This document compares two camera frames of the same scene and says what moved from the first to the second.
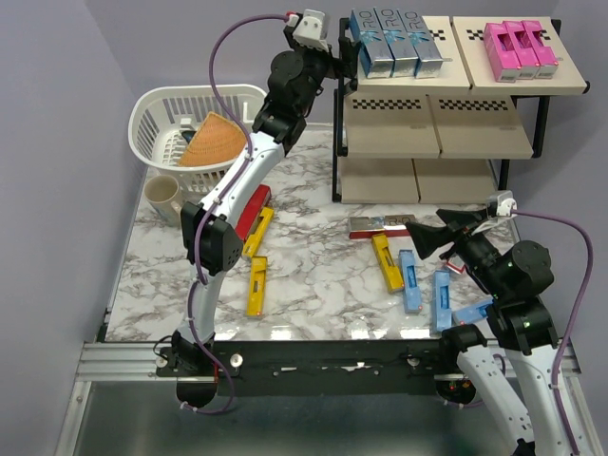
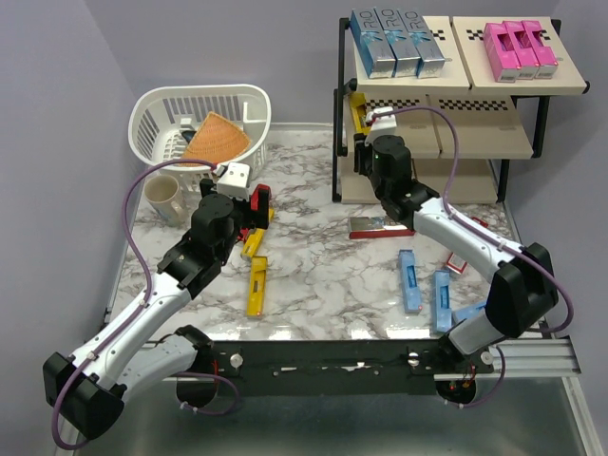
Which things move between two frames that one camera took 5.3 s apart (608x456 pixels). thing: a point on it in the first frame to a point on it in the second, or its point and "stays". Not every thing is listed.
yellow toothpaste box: x=393 y=273 to x=358 y=106
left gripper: x=348 y=51 to x=256 y=218
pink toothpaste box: x=522 y=48 stays
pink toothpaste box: x=544 y=54 stays
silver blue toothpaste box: x=402 y=49 stays
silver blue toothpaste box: x=429 y=63 stays
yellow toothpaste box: x=256 y=294 stays
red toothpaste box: x=250 y=218 stays
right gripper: x=427 y=237 to x=360 y=150
